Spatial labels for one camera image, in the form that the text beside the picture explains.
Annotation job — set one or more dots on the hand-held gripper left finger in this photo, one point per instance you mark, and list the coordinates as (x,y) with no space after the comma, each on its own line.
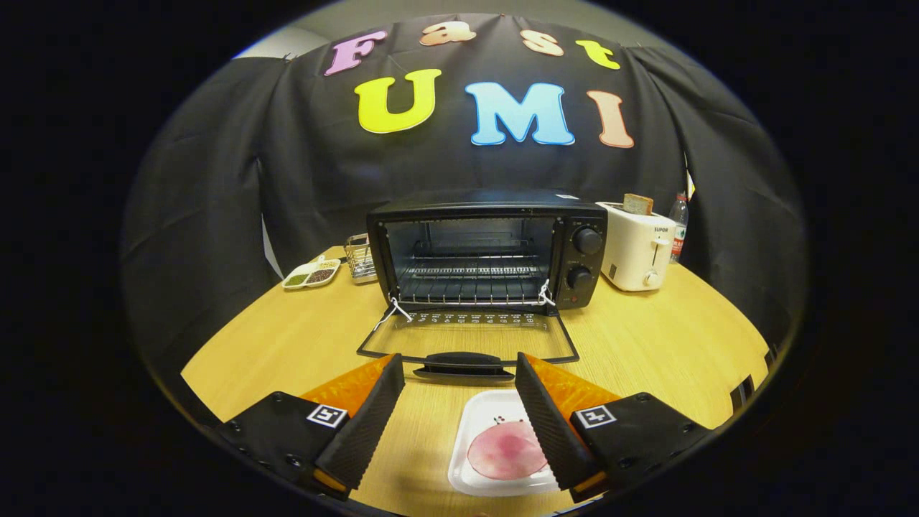
(370,431)

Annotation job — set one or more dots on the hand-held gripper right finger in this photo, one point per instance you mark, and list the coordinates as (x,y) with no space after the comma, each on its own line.
(549,431)

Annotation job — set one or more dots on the pink ham slice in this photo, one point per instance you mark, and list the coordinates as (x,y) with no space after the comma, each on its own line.
(502,452)

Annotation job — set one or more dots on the white square plate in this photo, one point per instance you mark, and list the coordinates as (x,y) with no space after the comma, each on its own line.
(481,424)

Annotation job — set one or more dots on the black toaster oven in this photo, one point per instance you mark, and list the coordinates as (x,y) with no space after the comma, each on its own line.
(502,208)

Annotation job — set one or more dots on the white pop-up toaster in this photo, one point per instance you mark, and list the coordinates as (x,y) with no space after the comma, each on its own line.
(632,251)

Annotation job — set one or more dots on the white divided spice dish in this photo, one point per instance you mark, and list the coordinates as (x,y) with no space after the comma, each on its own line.
(309,275)

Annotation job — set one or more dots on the brown bread slice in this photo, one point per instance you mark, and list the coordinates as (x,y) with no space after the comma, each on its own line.
(637,205)

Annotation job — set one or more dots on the clear plastic water bottle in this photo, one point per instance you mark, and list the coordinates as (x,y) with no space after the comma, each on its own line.
(679,215)

